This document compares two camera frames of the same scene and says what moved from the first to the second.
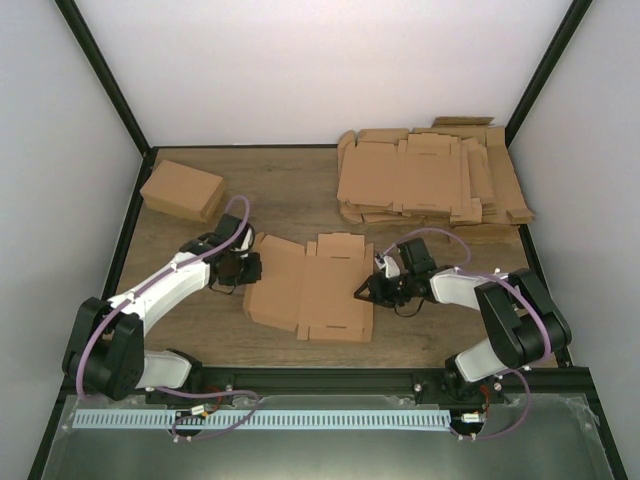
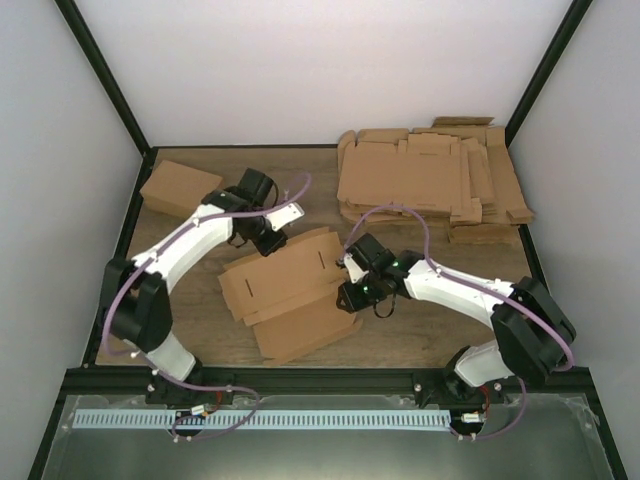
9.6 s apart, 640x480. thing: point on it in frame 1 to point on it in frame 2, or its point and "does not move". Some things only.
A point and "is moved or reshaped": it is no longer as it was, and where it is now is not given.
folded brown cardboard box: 185,192 does not move
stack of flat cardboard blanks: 458,172 does not move
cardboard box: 310,289 is moved or reshaped
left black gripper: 254,275 to 278,241
